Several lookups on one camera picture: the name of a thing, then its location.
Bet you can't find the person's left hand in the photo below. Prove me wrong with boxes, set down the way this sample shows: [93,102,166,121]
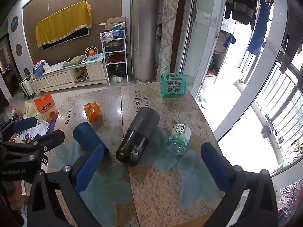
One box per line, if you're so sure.
[6,180,25,205]

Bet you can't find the clear bottle green label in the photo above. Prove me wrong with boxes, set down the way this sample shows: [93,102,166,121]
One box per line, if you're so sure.
[166,123,192,156]

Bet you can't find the orange snack packet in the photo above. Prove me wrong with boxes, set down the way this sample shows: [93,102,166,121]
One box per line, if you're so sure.
[84,101,102,121]

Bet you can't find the green folded cloth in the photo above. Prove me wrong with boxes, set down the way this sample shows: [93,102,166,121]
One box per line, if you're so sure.
[62,55,87,68]

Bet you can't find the orange tissue box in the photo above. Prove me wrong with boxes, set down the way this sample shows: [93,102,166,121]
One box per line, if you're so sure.
[34,93,56,114]

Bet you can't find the blue shoes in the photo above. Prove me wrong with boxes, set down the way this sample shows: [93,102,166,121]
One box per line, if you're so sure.
[261,120,276,139]

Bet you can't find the striped hanging sweater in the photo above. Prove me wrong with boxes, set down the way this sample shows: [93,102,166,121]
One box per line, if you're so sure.
[224,0,258,31]

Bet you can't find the white metal shelf rack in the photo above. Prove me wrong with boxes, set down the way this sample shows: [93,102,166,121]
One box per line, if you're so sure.
[100,30,129,85]

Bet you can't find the white tv cabinet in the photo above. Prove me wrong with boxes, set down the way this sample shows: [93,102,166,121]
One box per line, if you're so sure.
[31,53,108,96]

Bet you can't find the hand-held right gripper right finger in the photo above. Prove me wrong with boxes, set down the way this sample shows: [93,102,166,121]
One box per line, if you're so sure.
[201,143,279,227]

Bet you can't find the potted plant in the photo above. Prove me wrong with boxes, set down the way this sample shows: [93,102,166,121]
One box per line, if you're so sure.
[290,139,303,165]

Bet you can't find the black thermos flask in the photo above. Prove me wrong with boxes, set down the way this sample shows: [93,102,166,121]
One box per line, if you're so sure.
[115,107,161,167]

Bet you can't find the translucent blue plastic glove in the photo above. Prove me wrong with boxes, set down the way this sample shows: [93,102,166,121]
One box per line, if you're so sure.
[154,150,225,210]
[48,142,87,171]
[79,168,133,219]

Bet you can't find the blue hanging garment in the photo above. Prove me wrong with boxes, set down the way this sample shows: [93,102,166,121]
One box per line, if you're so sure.
[246,0,274,57]

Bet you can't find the glass sliding door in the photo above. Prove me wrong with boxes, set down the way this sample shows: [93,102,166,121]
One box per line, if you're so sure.
[174,0,237,95]

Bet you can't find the bowl of oranges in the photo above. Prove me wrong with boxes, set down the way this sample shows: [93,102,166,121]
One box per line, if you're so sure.
[85,47,99,60]

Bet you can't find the green cardboard box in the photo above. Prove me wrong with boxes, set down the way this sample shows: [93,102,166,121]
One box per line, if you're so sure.
[160,72,187,99]

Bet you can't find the silver tower air conditioner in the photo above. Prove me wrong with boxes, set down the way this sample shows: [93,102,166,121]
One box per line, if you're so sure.
[131,0,159,83]

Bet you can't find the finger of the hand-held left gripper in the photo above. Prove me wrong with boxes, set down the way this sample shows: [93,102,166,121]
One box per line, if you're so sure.
[0,130,65,169]
[0,117,38,140]

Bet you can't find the white slippers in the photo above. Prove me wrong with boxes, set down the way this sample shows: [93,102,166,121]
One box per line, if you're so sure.
[198,89,208,109]

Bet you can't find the yellow cloth cover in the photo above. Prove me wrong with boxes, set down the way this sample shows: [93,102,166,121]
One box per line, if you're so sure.
[35,1,93,49]

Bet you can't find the dark blue cup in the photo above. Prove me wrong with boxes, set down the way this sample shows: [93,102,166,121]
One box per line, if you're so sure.
[72,122,109,154]

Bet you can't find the blue carton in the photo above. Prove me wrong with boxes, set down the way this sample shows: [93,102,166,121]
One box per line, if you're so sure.
[112,22,126,39]

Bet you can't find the white suitcase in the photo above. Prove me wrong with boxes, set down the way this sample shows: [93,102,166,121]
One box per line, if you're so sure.
[21,74,35,100]

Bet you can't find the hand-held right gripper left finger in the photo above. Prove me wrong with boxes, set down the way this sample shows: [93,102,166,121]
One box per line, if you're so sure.
[27,144,109,227]

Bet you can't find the open cardboard box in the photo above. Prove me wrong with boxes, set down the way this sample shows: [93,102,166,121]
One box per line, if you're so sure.
[99,16,126,32]

